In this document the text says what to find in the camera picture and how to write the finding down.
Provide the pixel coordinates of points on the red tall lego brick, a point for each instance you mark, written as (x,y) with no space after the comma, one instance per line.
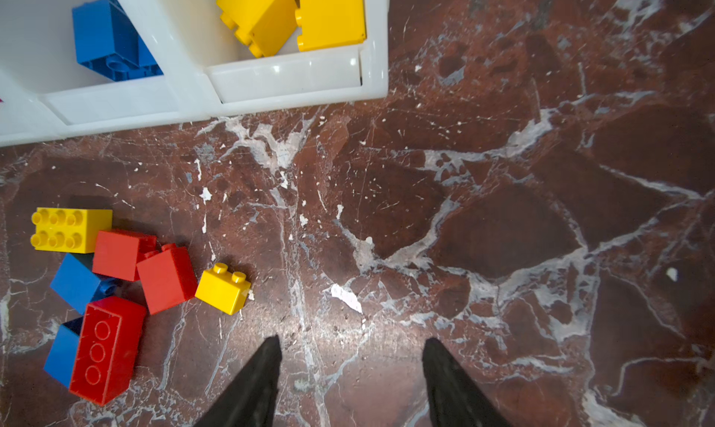
(168,278)

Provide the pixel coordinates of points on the long red lego brick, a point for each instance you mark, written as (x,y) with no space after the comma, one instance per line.
(107,349)

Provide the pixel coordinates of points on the blue lego brick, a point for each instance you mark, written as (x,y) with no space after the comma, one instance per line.
(60,361)
(78,285)
(107,42)

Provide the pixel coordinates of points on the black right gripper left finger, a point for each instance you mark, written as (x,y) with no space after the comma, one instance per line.
(251,398)

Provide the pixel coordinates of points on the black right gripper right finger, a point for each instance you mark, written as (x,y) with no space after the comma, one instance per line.
(454,399)

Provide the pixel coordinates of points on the middle white bin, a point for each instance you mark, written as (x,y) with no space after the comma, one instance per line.
(46,94)

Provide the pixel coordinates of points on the right white bin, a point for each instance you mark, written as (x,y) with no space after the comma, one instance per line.
(211,73)

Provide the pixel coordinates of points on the red square lego brick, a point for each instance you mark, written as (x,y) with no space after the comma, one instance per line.
(118,252)

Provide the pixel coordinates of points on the white bin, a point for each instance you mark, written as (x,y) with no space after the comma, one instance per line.
(46,94)
(211,73)

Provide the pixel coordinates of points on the yellow lego brick top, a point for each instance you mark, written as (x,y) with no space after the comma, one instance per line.
(69,230)

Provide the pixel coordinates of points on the yellow lego brick in bin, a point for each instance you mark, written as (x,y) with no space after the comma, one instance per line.
(263,26)

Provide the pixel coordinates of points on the small yellow lego brick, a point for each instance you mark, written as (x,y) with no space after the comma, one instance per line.
(222,289)

